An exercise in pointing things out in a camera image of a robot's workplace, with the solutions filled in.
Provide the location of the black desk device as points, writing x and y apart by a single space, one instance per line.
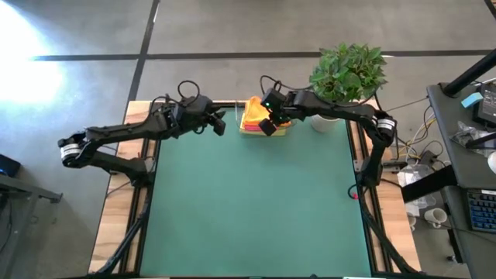
488 104

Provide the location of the clear plastic bin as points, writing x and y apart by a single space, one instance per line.
295 122

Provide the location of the black round pole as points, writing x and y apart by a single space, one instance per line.
469 73

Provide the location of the white round object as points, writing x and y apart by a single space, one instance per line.
493 162

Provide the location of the grey side desk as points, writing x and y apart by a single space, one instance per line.
461 170

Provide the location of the orange microfiber towel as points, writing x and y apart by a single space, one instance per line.
253 110

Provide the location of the white plant pot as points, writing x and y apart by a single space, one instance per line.
323 124

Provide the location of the black flat bar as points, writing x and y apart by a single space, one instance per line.
426 186

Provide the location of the white mug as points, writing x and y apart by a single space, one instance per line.
438 217

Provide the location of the clear plastic bag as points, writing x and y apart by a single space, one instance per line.
465 133

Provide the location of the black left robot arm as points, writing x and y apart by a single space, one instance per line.
124 131

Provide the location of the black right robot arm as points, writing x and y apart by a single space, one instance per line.
348 112

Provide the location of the yellow microfiber towel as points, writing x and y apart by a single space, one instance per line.
248 132

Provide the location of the dark blue box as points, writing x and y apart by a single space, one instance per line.
7 166

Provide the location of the black keyboard coloured keys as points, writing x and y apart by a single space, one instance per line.
482 211

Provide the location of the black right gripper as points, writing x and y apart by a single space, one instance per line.
277 104

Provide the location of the green leafy plant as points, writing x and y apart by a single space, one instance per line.
346 73

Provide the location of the white crumpled bag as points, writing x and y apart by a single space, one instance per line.
407 179

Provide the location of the blue sticky pad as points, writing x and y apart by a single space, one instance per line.
470 100

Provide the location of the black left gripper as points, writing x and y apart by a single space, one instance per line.
193 112

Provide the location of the green table mat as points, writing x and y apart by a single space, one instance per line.
252 205

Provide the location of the black aluminium table frame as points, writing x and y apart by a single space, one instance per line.
135 232

